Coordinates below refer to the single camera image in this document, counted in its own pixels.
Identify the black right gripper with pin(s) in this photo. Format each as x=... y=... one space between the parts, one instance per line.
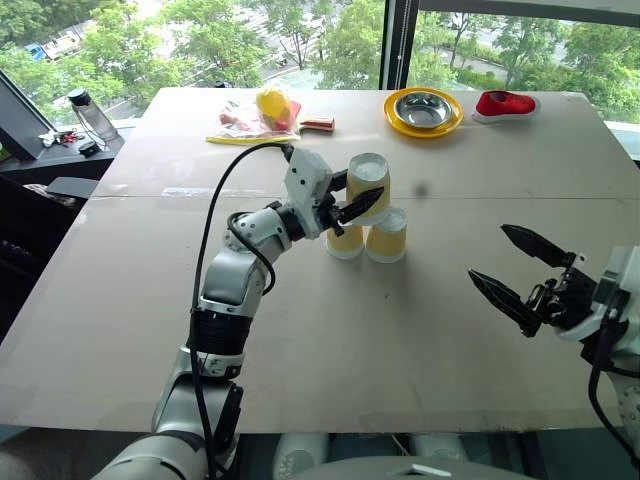
x=575 y=295

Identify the yellow plastic toy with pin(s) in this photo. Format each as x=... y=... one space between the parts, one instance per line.
x=272 y=102

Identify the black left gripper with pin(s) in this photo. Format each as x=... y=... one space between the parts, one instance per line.
x=327 y=212

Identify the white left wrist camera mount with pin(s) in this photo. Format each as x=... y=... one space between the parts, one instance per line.
x=305 y=185

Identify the clear water bottle black lid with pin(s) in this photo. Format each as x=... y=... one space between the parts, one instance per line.
x=92 y=117

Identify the small steel bowl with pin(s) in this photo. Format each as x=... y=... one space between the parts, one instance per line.
x=422 y=110

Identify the dark window frame post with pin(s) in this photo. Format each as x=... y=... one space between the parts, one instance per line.
x=400 y=45

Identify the clear plastic bag of toys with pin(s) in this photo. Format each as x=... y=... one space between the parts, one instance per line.
x=235 y=122

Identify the small black device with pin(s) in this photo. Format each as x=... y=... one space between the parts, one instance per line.
x=89 y=148

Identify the red key bunch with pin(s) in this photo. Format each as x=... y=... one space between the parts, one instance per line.
x=67 y=136

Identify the red and white shoe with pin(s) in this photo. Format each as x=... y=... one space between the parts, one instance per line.
x=505 y=104

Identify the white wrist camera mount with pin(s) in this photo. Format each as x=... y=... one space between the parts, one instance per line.
x=305 y=185
x=617 y=280

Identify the white rounded shape under table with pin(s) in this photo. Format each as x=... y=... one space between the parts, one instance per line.
x=440 y=446
x=300 y=455

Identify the red wooden-edged paddle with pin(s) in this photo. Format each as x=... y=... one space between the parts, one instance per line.
x=317 y=125

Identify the black chair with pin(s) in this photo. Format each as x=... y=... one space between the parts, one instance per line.
x=30 y=230

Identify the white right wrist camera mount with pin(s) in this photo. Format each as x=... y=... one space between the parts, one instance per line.
x=617 y=280

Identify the yellow paper cup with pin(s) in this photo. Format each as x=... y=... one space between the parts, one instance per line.
x=387 y=242
x=345 y=242
x=367 y=180

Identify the yellow plastic plate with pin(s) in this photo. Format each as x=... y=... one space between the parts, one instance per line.
x=400 y=127

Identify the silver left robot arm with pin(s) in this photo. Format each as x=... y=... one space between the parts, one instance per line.
x=230 y=280

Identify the dark side desk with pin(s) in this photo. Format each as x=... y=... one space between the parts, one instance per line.
x=60 y=156

